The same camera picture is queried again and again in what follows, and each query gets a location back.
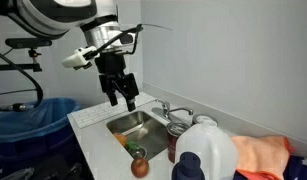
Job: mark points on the black stereo camera bar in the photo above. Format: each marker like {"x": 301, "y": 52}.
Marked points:
{"x": 28, "y": 42}

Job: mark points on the red apple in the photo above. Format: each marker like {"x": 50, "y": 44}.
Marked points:
{"x": 140, "y": 167}

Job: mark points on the orange cloth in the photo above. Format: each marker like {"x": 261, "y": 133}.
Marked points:
{"x": 263, "y": 153}

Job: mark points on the stainless steel sink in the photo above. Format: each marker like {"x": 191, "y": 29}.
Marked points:
{"x": 149, "y": 130}

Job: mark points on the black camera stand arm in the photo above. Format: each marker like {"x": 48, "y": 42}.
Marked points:
{"x": 16, "y": 67}

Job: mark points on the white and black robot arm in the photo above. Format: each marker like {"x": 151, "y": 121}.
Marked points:
{"x": 43, "y": 16}

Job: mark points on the translucent plastic jug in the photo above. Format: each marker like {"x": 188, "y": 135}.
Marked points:
{"x": 209, "y": 150}

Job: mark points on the dark red tumbler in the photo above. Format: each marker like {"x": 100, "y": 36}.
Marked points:
{"x": 172, "y": 143}

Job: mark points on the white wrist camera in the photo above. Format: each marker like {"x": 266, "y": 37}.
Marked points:
{"x": 76, "y": 59}

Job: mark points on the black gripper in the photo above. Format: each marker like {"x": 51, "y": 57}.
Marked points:
{"x": 111, "y": 65}

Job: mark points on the white brick pattern mat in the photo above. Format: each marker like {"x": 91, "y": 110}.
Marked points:
{"x": 93, "y": 115}

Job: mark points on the dark blue bottle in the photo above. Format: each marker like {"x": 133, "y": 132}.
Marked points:
{"x": 189, "y": 168}

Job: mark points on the chrome faucet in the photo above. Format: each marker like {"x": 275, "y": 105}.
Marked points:
{"x": 166, "y": 108}

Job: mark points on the blue trash bin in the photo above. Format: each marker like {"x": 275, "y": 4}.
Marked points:
{"x": 33, "y": 126}

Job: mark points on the sink drain strainer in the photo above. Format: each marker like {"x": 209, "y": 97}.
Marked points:
{"x": 139, "y": 153}

